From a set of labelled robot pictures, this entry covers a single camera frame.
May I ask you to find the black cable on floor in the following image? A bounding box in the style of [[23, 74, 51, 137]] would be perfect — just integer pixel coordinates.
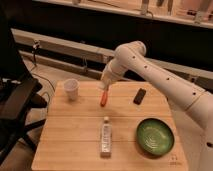
[[20, 41, 56, 108]]

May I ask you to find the black office chair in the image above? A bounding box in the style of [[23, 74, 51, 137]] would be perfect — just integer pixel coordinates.
[[0, 77, 48, 165]]

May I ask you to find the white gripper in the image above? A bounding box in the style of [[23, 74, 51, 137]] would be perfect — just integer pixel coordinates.
[[99, 65, 120, 90]]

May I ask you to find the clear plastic bottle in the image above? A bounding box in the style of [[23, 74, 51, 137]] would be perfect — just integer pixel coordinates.
[[100, 117, 112, 157]]

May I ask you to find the small black block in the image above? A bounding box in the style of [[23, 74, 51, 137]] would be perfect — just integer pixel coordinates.
[[133, 89, 146, 105]]

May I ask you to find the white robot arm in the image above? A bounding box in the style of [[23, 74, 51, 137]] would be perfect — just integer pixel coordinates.
[[100, 41, 213, 171]]

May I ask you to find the white plastic cup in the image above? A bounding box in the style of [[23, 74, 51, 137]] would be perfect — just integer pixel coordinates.
[[63, 79, 79, 100]]

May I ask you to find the orange carrot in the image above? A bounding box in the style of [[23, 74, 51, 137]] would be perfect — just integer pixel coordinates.
[[100, 90, 108, 107]]

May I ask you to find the green ceramic bowl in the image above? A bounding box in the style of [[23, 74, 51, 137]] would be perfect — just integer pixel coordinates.
[[136, 118, 175, 157]]

